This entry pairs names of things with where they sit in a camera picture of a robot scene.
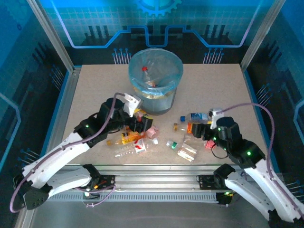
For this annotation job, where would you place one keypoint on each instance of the pink drink bottle colourful label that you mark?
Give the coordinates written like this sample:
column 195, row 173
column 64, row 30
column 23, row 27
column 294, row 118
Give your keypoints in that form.
column 153, row 131

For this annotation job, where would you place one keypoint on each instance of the water bottle blue cap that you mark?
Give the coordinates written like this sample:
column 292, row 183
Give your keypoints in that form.
column 197, row 116

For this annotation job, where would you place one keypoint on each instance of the clear bottle red cap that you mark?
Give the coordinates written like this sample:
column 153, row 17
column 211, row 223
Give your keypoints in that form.
column 209, row 145
column 145, row 75

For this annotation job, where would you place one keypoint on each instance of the clear bottle red white label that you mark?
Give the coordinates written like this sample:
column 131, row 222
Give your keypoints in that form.
column 140, row 146

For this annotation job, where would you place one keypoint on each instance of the orange juice bottle yellow label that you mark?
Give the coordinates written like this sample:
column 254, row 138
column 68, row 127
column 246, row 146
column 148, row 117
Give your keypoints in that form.
column 129, row 139

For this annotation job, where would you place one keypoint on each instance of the small bottle green label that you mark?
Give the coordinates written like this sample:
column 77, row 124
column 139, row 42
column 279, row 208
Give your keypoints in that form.
column 185, row 152

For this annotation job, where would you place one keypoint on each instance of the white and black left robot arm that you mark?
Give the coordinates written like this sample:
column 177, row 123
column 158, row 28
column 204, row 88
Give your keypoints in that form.
column 59, row 154

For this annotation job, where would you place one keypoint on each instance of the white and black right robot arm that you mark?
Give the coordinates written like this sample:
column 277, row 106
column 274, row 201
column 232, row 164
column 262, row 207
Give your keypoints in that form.
column 261, row 180

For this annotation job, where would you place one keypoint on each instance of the clear plastic waste bin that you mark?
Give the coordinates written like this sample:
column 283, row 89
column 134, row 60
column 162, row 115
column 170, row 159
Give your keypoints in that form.
column 156, row 104

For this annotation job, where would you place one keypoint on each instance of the clear plastic trash bin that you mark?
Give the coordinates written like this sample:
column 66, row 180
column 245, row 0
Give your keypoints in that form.
column 171, row 64

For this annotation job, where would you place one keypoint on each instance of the small black connector module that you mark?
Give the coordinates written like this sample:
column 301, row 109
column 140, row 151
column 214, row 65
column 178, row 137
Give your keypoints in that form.
column 223, row 198

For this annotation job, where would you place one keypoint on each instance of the long aluminium frame rail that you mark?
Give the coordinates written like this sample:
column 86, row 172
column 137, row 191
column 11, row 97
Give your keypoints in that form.
column 156, row 178

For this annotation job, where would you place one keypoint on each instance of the aluminium side rail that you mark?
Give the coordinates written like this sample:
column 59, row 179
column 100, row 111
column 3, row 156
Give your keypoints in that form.
column 64, row 99

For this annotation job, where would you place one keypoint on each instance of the aluminium frame post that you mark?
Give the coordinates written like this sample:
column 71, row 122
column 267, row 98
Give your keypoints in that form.
column 261, row 33
column 52, row 35

